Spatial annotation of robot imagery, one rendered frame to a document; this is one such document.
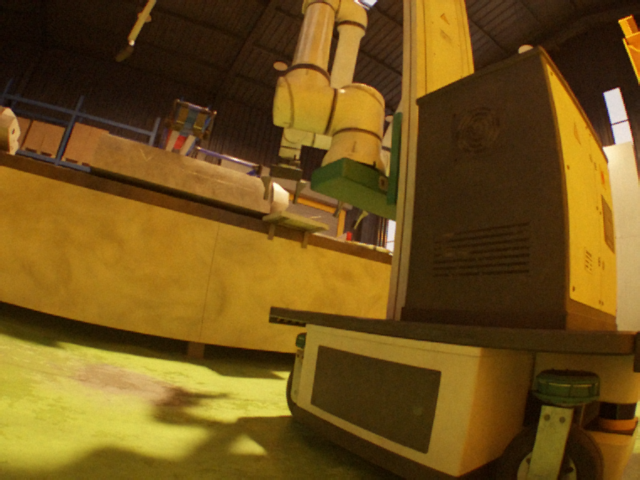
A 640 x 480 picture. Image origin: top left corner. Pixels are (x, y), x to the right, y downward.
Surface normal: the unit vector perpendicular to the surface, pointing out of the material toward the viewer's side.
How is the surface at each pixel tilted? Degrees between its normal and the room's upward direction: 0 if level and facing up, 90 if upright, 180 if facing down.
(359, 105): 90
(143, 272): 90
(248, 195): 80
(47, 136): 90
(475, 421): 90
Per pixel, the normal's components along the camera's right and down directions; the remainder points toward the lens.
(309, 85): 0.21, -0.35
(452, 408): -0.81, -0.23
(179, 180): 0.53, -0.28
